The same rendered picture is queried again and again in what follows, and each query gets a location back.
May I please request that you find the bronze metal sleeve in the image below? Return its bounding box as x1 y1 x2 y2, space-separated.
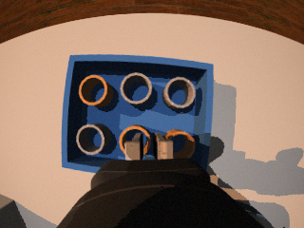
119 124 151 154
79 75 113 107
163 129 196 159

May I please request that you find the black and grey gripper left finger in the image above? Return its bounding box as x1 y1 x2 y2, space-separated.
124 133 143 161

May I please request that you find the blue crate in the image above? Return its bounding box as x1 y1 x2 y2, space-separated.
61 54 214 173

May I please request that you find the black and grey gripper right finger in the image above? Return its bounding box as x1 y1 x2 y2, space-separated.
153 133 174 160

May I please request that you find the grey metal sleeve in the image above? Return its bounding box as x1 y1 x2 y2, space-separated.
162 77 196 109
76 123 111 155
121 73 152 106

